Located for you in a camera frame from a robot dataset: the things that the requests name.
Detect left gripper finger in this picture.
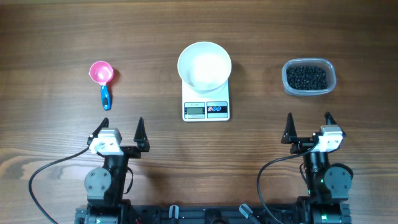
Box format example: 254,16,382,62
87,118,109,146
134,117,149,146

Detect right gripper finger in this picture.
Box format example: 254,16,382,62
324,112,346,137
281,113,297,144

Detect pink scoop blue handle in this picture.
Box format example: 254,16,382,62
88,61,114,111

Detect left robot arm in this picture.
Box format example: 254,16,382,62
75,118,150,224

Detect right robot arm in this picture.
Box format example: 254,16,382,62
281,112,354,224

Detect white digital kitchen scale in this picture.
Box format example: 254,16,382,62
182,81,231,122

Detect white bowl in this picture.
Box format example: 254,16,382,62
177,42,232,92

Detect clear plastic container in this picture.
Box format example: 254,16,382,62
282,58,336,96

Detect black beans in container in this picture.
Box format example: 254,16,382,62
286,66,327,90

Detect right camera cable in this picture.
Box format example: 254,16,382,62
256,141,320,224

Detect camera cable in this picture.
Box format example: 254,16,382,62
28,146,91,224
256,141,320,224

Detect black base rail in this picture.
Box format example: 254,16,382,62
74,203,352,224

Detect left camera cable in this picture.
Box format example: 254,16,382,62
28,146,91,224

